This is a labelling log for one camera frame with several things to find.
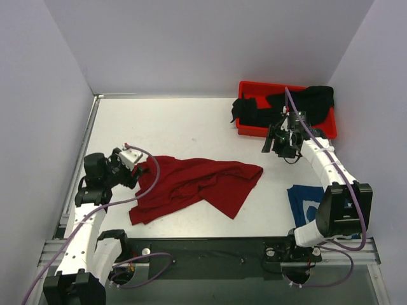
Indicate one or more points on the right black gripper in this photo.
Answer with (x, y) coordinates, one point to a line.
(276, 142)

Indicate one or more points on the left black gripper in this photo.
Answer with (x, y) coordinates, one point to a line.
(129, 177)

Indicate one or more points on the red t shirt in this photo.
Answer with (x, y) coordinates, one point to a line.
(183, 182)

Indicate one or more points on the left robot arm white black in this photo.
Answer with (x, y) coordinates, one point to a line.
(87, 286)

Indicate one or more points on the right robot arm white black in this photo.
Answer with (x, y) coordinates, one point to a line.
(318, 151)

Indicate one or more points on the red plastic bin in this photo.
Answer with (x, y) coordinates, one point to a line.
(254, 130)

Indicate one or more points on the black t shirt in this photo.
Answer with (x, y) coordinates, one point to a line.
(286, 106)

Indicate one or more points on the blue folded t shirt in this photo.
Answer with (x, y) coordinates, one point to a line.
(302, 203)

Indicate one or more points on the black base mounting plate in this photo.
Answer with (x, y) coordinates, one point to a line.
(220, 258)

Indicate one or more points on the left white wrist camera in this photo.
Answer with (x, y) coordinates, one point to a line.
(130, 157)

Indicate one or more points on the aluminium frame rail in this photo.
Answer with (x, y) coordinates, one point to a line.
(79, 165)

